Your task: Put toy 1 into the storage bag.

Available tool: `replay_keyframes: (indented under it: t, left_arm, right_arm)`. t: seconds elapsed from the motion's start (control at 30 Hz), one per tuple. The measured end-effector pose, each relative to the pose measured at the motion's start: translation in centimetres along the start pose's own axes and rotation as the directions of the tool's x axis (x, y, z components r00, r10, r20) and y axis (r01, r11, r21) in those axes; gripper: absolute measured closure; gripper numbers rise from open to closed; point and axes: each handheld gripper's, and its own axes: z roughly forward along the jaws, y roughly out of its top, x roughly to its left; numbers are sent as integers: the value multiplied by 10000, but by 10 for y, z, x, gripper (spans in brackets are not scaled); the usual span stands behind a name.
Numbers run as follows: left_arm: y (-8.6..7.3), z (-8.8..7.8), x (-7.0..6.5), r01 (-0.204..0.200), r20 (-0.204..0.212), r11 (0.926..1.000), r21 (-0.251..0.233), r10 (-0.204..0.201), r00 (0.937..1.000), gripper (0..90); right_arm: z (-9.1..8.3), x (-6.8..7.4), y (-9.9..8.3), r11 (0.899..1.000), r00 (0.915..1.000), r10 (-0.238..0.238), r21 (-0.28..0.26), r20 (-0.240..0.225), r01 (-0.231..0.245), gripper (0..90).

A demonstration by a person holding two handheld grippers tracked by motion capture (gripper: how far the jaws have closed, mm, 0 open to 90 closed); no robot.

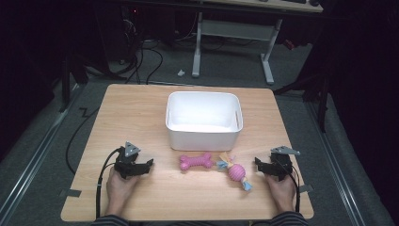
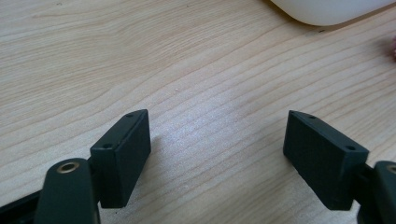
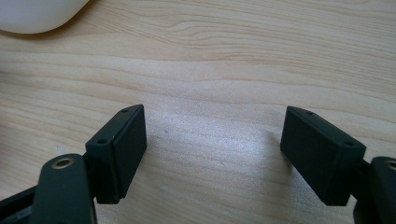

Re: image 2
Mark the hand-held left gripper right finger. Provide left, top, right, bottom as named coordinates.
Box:
left=282, top=109, right=370, bottom=211

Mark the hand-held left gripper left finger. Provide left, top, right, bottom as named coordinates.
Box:
left=90, top=108, right=152, bottom=209

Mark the white plastic bin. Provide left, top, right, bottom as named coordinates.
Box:
left=269, top=0, right=396, bottom=27

